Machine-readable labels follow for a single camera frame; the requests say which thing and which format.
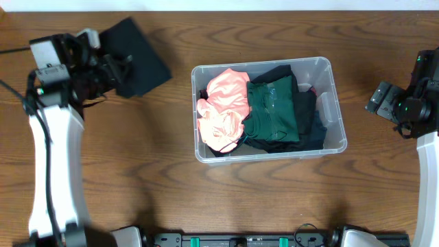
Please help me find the black garment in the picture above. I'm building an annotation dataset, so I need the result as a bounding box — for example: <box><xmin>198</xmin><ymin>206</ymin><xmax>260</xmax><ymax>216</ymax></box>
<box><xmin>208</xmin><ymin>65</ymin><xmax>317</xmax><ymax>157</ymax></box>
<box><xmin>99</xmin><ymin>18</ymin><xmax>171</xmax><ymax>98</ymax></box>

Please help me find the dark navy garment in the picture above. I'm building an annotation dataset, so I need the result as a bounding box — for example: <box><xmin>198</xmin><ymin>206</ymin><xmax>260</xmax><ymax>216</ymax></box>
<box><xmin>307</xmin><ymin>110</ymin><xmax>327</xmax><ymax>150</ymax></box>

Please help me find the dark green taped garment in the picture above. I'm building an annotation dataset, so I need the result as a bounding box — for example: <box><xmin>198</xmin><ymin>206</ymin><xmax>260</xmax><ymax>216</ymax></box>
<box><xmin>236</xmin><ymin>75</ymin><xmax>300</xmax><ymax>152</ymax></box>

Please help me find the pink satin garment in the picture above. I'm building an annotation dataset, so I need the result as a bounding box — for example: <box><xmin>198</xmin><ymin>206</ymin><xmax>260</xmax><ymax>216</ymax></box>
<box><xmin>196</xmin><ymin>69</ymin><xmax>250</xmax><ymax>153</ymax></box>

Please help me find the red navy plaid shirt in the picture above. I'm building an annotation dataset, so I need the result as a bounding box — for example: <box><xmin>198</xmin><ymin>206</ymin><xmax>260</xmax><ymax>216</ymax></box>
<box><xmin>200</xmin><ymin>86</ymin><xmax>316</xmax><ymax>99</ymax></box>

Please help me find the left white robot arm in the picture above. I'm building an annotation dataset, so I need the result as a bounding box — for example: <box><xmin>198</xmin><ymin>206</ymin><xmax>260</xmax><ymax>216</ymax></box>
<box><xmin>21</xmin><ymin>29</ymin><xmax>143</xmax><ymax>247</ymax></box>

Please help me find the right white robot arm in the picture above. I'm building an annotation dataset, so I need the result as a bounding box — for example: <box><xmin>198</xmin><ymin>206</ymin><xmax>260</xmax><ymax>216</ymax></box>
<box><xmin>365</xmin><ymin>78</ymin><xmax>438</xmax><ymax>247</ymax></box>

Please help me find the clear plastic storage bin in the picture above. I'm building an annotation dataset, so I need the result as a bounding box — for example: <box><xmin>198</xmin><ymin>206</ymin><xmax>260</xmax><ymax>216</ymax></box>
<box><xmin>191</xmin><ymin>56</ymin><xmax>348</xmax><ymax>166</ymax></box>

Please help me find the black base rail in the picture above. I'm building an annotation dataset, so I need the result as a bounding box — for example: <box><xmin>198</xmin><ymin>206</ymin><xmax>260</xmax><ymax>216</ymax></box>
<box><xmin>109</xmin><ymin>224</ymin><xmax>411</xmax><ymax>247</ymax></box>

